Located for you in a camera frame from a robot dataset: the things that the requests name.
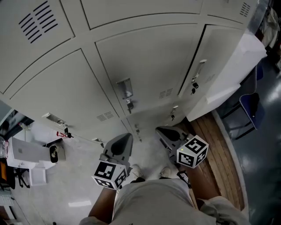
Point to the blue chair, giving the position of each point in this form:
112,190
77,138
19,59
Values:
252,109

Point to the large white foam panel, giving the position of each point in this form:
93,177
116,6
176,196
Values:
230,77

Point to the dark framed window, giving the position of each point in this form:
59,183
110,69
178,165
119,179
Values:
11,123

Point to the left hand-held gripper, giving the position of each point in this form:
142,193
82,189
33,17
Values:
107,171

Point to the clothes rack with coats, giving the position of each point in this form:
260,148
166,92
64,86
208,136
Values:
271,28

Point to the beige waste bin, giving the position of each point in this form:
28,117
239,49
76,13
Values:
62,152

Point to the black office chair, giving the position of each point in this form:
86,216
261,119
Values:
22,180

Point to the person's left shoe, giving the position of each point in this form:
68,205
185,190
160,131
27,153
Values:
137,171

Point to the clear water bottle red label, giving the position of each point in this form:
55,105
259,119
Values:
3,145

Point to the white water dispenser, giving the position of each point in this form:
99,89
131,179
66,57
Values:
28,151

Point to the white open box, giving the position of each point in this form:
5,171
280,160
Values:
38,176

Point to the grey metal locker cabinet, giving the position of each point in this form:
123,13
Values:
142,8

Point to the person's torso in light shirt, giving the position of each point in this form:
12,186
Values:
153,202

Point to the wooden platform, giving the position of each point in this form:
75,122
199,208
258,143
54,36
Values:
219,153

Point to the person's right forearm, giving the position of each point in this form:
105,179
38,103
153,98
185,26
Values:
202,184

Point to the person's left forearm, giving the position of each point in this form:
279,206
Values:
103,202

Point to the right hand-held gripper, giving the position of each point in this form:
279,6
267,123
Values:
193,151

